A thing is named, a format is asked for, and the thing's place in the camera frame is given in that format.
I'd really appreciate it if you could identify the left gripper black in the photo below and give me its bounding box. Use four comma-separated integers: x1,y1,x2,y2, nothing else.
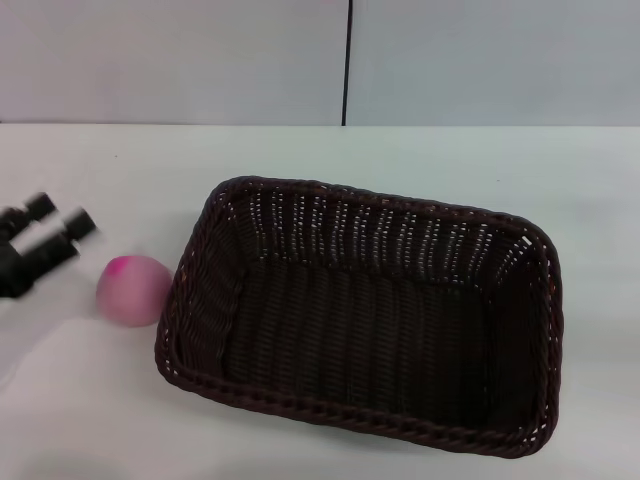
0,191,100,301

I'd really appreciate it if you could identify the pink peach toy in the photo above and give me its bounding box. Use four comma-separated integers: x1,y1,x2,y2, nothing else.
94,253,175,329

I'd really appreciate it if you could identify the dark brown woven basket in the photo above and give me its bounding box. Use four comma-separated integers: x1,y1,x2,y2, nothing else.
153,174,565,460

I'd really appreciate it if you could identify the black vertical wall strip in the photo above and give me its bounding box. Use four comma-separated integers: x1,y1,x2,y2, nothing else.
341,0,355,127

